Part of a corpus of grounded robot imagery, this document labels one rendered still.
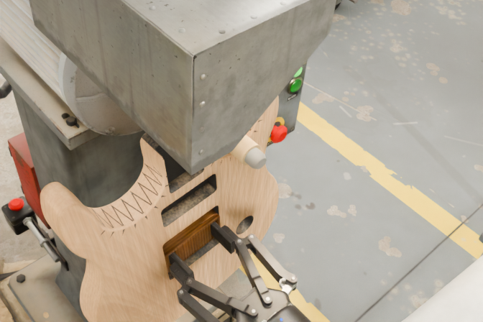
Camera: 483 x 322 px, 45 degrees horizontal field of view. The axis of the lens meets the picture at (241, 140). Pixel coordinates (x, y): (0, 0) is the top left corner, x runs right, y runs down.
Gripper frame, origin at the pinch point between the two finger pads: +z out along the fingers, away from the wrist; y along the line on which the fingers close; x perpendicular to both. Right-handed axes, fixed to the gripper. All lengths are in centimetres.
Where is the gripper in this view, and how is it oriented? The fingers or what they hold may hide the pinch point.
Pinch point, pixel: (195, 244)
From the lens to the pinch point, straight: 86.5
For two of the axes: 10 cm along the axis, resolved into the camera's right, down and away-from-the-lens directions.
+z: -6.7, -5.5, 5.0
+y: 7.5, -5.1, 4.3
